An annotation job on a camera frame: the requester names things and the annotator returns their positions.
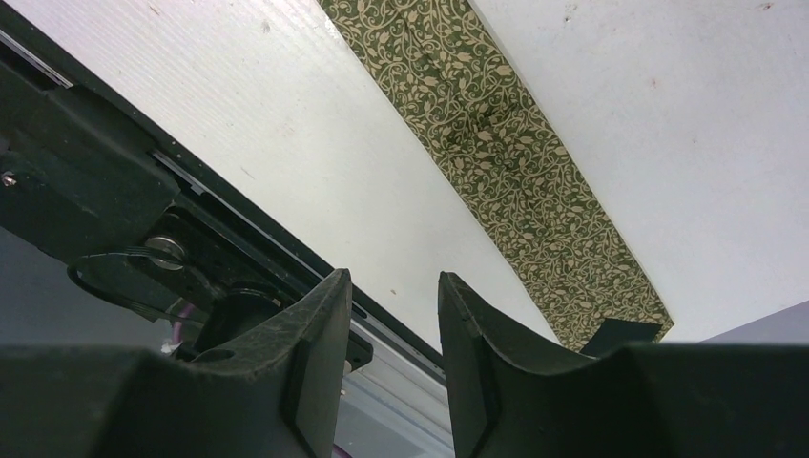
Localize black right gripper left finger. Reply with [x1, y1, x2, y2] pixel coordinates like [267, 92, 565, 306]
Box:
[1, 269, 352, 457]

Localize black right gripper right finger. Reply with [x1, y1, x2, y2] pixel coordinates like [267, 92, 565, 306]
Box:
[438, 272, 808, 457]

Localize olive floral patterned tie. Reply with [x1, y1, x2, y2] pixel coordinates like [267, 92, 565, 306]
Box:
[322, 1, 674, 350]

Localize aluminium frame rail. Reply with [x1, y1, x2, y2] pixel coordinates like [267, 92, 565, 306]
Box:
[333, 318, 454, 457]

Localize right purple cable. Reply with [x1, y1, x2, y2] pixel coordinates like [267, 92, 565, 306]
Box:
[169, 302, 198, 343]

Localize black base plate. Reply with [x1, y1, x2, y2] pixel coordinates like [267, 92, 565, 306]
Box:
[0, 6, 446, 384]

